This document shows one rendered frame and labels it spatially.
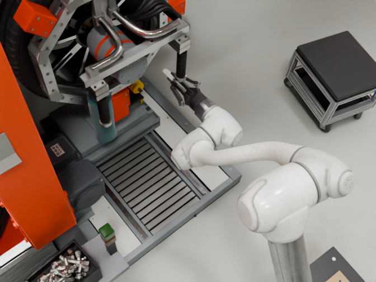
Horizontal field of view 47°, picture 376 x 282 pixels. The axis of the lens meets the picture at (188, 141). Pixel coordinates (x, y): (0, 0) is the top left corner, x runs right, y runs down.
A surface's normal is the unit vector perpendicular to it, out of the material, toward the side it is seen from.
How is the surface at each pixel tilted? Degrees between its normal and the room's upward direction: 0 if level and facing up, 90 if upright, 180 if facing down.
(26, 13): 45
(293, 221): 57
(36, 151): 90
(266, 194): 14
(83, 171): 0
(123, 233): 0
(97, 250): 0
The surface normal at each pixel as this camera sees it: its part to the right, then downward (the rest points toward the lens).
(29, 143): 0.64, 0.67
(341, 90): 0.06, -0.54
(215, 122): -0.20, -0.38
